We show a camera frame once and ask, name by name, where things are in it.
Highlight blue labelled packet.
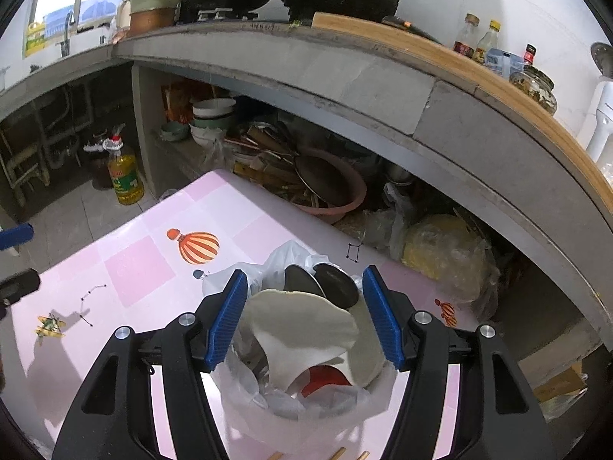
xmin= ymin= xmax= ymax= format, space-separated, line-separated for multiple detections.
xmin=485 ymin=49 xmax=526 ymax=78

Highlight sink drain pipes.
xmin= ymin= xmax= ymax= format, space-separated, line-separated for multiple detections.
xmin=0 ymin=79 xmax=99 ymax=197

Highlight bundle of kitchen tools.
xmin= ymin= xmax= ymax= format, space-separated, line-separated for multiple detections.
xmin=223 ymin=121 xmax=312 ymax=207

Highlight red plastic spoon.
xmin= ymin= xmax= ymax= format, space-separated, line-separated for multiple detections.
xmin=298 ymin=365 xmax=354 ymax=399

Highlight black handled knife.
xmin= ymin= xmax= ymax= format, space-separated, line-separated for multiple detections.
xmin=380 ymin=13 xmax=446 ymax=46

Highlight green bowl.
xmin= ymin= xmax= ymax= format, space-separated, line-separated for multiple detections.
xmin=159 ymin=121 xmax=191 ymax=143

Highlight white ceramic spoon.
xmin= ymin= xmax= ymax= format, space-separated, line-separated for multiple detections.
xmin=344 ymin=303 xmax=388 ymax=388
xmin=245 ymin=289 xmax=361 ymax=394

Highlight black spoon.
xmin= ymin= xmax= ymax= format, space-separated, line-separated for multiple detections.
xmin=313 ymin=263 xmax=361 ymax=311
xmin=284 ymin=264 xmax=327 ymax=299

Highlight stack of ceramic bowls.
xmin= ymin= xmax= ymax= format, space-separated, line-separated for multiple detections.
xmin=188 ymin=97 xmax=239 ymax=148

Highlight white kitchen appliance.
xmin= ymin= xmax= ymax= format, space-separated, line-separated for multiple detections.
xmin=582 ymin=42 xmax=613 ymax=166

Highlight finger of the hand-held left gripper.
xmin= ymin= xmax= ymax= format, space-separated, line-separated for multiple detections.
xmin=0 ymin=223 xmax=34 ymax=251
xmin=0 ymin=269 xmax=41 ymax=319

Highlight sink faucet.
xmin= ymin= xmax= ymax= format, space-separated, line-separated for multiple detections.
xmin=57 ymin=8 xmax=78 ymax=57

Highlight yellow plastic bag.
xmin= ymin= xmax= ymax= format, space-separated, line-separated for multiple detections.
xmin=401 ymin=212 xmax=501 ymax=305

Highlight steel pot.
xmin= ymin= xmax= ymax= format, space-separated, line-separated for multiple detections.
xmin=380 ymin=160 xmax=420 ymax=187

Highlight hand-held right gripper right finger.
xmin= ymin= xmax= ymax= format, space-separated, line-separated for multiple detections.
xmin=362 ymin=264 xmax=559 ymax=460

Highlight white plastic liner bag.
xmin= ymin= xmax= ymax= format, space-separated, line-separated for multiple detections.
xmin=201 ymin=240 xmax=400 ymax=458

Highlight white ceramic cup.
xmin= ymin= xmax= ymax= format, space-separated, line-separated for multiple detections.
xmin=116 ymin=0 xmax=133 ymax=35

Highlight glass pickle jar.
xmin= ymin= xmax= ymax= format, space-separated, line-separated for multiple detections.
xmin=508 ymin=64 xmax=559 ymax=117

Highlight orange snack packet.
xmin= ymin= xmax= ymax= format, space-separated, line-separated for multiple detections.
xmin=162 ymin=82 xmax=193 ymax=126

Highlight black frying pan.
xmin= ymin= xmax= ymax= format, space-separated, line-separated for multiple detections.
xmin=282 ymin=153 xmax=357 ymax=208

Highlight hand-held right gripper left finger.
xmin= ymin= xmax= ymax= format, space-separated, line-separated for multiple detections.
xmin=52 ymin=269 xmax=249 ymax=460

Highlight stacked basins on counter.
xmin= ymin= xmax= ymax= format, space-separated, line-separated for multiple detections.
xmin=127 ymin=0 xmax=185 ymax=38

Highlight pink plastic basin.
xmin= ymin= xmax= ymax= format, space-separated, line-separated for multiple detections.
xmin=290 ymin=148 xmax=369 ymax=217

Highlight cardboard box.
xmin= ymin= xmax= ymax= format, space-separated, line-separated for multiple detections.
xmin=533 ymin=361 xmax=590 ymax=420

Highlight dark brown jar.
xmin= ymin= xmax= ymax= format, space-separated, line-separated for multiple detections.
xmin=82 ymin=129 xmax=118 ymax=190

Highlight gas stove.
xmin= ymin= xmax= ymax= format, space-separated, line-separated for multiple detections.
xmin=176 ymin=6 xmax=300 ymax=27

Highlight glass bottle red label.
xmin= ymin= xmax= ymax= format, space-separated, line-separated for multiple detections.
xmin=453 ymin=12 xmax=480 ymax=59

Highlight cooking oil bottle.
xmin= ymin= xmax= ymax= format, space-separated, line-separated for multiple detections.
xmin=106 ymin=135 xmax=146 ymax=207

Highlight yellow cap sauce bottle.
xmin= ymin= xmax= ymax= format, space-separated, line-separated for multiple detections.
xmin=473 ymin=19 xmax=503 ymax=67

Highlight yellow green detergent bottle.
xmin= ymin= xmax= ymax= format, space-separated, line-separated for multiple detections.
xmin=23 ymin=20 xmax=48 ymax=57

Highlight filled clear plastic bag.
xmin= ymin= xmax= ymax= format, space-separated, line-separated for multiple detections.
xmin=203 ymin=136 xmax=235 ymax=173

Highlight translucent plastic bags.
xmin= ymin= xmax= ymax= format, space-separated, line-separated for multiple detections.
xmin=333 ymin=183 xmax=413 ymax=262

